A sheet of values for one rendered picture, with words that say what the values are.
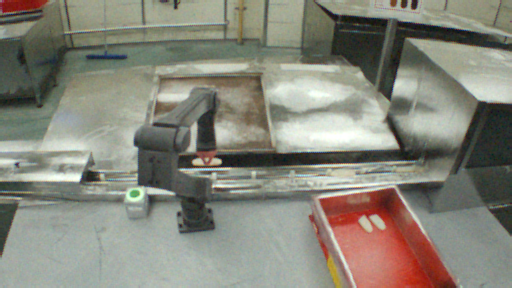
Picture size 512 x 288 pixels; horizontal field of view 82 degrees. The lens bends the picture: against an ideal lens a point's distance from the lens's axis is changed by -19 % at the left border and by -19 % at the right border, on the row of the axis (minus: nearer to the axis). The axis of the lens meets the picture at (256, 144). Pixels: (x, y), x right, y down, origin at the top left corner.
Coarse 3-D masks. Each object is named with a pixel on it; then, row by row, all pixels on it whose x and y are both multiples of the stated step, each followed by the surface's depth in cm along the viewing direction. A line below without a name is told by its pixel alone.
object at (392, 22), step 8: (392, 24) 173; (392, 32) 176; (392, 40) 178; (384, 48) 183; (384, 56) 184; (384, 64) 187; (384, 72) 190; (376, 80) 196; (384, 80) 193; (376, 88) 198
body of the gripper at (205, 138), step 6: (198, 132) 114; (204, 132) 113; (210, 132) 113; (198, 138) 115; (204, 138) 114; (210, 138) 115; (198, 144) 114; (204, 144) 114; (210, 144) 114; (198, 150) 114
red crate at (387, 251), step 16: (384, 208) 122; (336, 224) 115; (352, 224) 115; (320, 240) 108; (352, 240) 110; (368, 240) 110; (384, 240) 110; (400, 240) 110; (352, 256) 104; (368, 256) 104; (384, 256) 104; (400, 256) 104; (352, 272) 100; (368, 272) 99; (384, 272) 99; (400, 272) 99; (416, 272) 99
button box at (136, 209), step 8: (144, 192) 113; (128, 200) 110; (136, 200) 110; (144, 200) 111; (128, 208) 110; (136, 208) 111; (144, 208) 111; (128, 216) 113; (136, 216) 113; (144, 216) 113
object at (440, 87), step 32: (416, 64) 127; (448, 64) 113; (480, 64) 118; (416, 96) 129; (448, 96) 107; (480, 96) 94; (416, 128) 130; (448, 128) 108; (480, 128) 98; (448, 160) 109; (448, 192) 114; (480, 192) 117
